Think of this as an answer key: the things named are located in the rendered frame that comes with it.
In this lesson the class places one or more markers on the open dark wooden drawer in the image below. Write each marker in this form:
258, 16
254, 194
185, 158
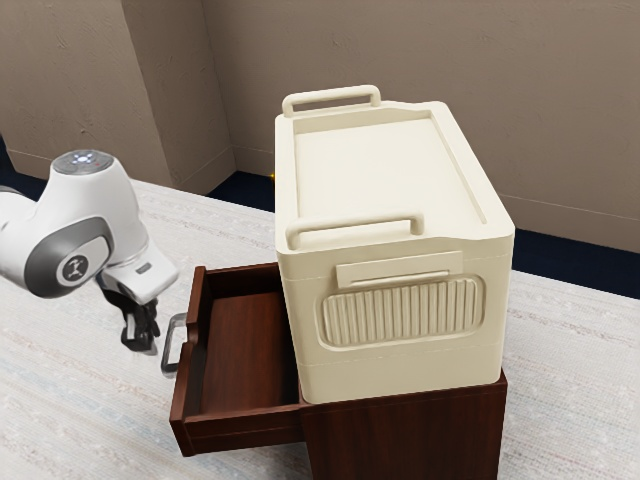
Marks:
240, 345

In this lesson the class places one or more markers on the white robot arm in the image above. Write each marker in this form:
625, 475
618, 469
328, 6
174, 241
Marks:
75, 220

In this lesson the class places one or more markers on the cream box with lid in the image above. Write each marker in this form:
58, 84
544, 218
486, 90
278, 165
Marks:
390, 260

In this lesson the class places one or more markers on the dark wooden cabinet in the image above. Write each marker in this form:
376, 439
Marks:
405, 435

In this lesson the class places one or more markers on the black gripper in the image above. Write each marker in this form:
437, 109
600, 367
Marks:
118, 295

